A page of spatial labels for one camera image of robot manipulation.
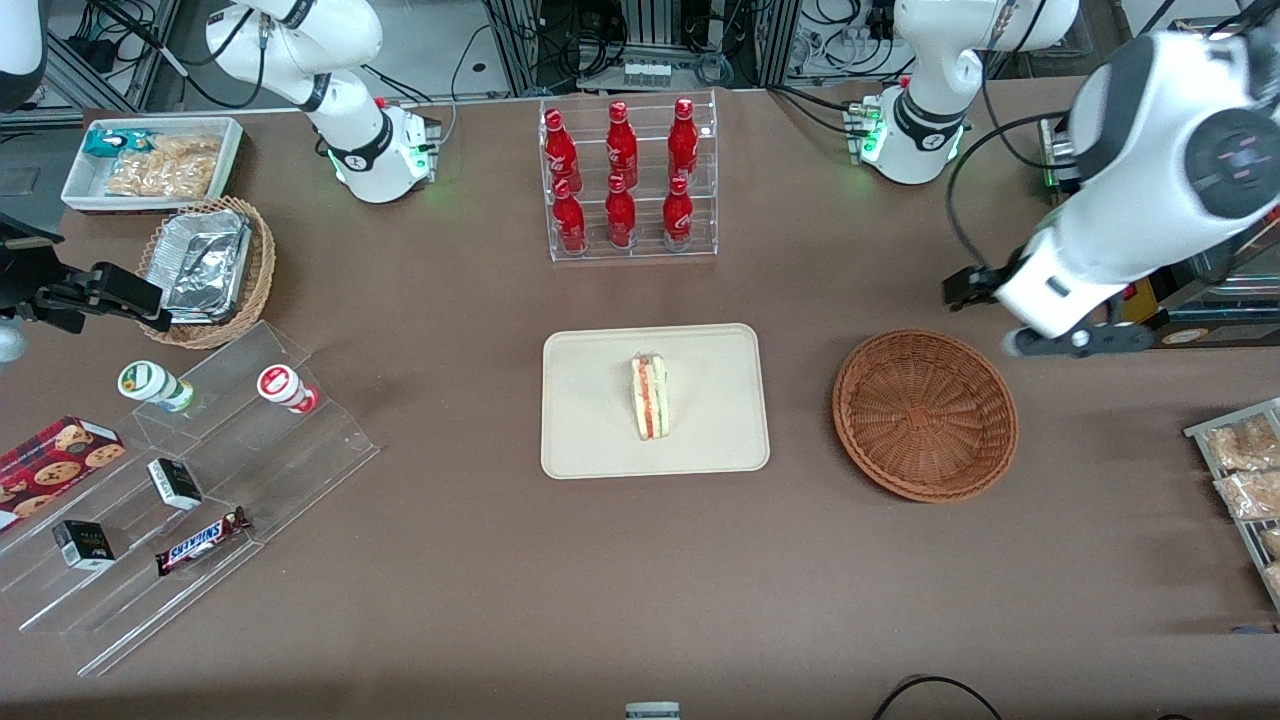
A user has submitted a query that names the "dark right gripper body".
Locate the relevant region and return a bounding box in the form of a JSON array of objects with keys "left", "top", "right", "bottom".
[{"left": 0, "top": 212, "right": 65, "bottom": 323}]

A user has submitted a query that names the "triangular sandwich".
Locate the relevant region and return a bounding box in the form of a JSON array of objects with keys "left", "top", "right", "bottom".
[{"left": 629, "top": 351, "right": 670, "bottom": 442}]

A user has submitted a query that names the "brown round wicker basket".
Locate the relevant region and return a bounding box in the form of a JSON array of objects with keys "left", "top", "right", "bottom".
[{"left": 832, "top": 329, "right": 1020, "bottom": 504}]

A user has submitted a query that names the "tan wicker basket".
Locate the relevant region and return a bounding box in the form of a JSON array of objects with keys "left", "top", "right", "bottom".
[{"left": 136, "top": 195, "right": 277, "bottom": 351}]

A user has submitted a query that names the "beige rectangular plastic tray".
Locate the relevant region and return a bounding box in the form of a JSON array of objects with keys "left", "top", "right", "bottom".
[{"left": 541, "top": 323, "right": 772, "bottom": 481}]

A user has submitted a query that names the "stack of foil containers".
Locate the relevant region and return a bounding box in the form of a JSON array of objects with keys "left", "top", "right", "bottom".
[{"left": 157, "top": 207, "right": 254, "bottom": 325}]

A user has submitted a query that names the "green lidded yogurt cup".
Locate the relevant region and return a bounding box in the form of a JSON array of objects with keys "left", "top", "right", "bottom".
[{"left": 117, "top": 360, "right": 197, "bottom": 414}]

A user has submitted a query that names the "white rectangular snack bin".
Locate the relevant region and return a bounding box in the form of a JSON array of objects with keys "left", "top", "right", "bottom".
[{"left": 61, "top": 116, "right": 245, "bottom": 215}]

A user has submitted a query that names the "clear bag of crackers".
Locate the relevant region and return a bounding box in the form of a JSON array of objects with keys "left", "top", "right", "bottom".
[
  {"left": 148, "top": 134, "right": 223, "bottom": 163},
  {"left": 104, "top": 150, "right": 219, "bottom": 200}
]

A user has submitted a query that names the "teal snack packet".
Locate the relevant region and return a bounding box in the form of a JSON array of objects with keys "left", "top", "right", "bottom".
[{"left": 82, "top": 128, "right": 158, "bottom": 160}]

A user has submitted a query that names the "black food warmer cabinet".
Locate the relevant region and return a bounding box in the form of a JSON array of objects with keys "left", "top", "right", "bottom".
[{"left": 1038, "top": 112, "right": 1280, "bottom": 350}]

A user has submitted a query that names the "red cookie box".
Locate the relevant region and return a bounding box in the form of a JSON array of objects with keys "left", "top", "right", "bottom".
[{"left": 0, "top": 415, "right": 127, "bottom": 533}]

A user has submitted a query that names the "red lidded yogurt cup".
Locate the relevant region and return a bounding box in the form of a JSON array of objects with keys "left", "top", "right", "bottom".
[{"left": 256, "top": 363, "right": 322, "bottom": 416}]

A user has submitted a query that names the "small black white box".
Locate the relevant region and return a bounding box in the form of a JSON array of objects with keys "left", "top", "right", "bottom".
[
  {"left": 51, "top": 519, "right": 117, "bottom": 572},
  {"left": 146, "top": 457, "right": 204, "bottom": 512}
]

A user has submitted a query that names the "clear acrylic stepped display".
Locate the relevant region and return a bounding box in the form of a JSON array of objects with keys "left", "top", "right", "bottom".
[{"left": 0, "top": 320, "right": 382, "bottom": 679}]

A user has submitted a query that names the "Snickers chocolate bar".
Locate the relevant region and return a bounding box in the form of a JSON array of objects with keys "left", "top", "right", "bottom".
[{"left": 154, "top": 506, "right": 252, "bottom": 578}]

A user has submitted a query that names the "red cola bottle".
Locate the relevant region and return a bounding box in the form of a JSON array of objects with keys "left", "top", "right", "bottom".
[
  {"left": 605, "top": 174, "right": 637, "bottom": 250},
  {"left": 552, "top": 178, "right": 588, "bottom": 254},
  {"left": 668, "top": 97, "right": 700, "bottom": 186},
  {"left": 606, "top": 101, "right": 639, "bottom": 189},
  {"left": 662, "top": 176, "right": 695, "bottom": 253},
  {"left": 543, "top": 108, "right": 583, "bottom": 193}
]

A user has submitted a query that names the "clear acrylic bottle rack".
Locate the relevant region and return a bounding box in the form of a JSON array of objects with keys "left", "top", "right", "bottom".
[{"left": 538, "top": 89, "right": 720, "bottom": 264}]

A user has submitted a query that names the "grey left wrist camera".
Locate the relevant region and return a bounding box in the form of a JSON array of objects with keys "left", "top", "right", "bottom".
[{"left": 1003, "top": 321, "right": 1170, "bottom": 360}]

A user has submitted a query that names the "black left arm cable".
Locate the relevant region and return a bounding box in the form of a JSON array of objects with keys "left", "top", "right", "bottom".
[{"left": 945, "top": 110, "right": 1073, "bottom": 273}]

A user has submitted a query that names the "metal wire snack tray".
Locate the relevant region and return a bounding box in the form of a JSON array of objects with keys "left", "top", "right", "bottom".
[{"left": 1184, "top": 397, "right": 1280, "bottom": 613}]

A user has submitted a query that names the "black cable loop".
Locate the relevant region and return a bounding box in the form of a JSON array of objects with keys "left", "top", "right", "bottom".
[{"left": 871, "top": 676, "right": 1005, "bottom": 720}]

